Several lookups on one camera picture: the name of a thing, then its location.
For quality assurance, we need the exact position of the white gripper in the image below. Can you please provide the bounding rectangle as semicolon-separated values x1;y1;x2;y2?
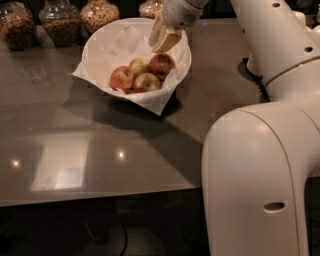
149;0;209;53

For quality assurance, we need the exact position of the large red-yellow apple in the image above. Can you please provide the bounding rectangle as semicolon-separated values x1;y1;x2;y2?
149;53;176;81

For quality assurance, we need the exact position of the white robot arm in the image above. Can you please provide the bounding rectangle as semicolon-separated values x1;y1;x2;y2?
202;0;320;256

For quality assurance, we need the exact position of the back yellow-green apple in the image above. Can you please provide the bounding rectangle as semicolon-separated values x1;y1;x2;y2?
129;58;149;77

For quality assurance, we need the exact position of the white bowl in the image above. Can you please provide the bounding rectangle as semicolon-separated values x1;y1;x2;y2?
80;17;192;101

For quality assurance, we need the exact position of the front red-yellow apple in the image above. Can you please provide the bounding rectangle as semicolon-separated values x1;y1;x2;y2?
132;73;161;93

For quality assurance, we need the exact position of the left red apple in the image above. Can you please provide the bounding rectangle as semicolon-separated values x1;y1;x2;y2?
110;66;134;94

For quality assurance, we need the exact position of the glass cereal jar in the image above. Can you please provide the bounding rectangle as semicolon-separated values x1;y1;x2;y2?
138;0;162;19
39;0;81;47
80;0;120;34

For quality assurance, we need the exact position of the white paper liner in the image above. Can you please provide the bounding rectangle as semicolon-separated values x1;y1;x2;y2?
72;26;192;117

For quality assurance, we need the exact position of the black rubber mat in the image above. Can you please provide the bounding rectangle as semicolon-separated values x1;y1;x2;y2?
242;56;269;102

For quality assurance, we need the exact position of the far left cereal jar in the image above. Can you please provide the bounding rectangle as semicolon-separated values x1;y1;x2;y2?
0;1;37;50

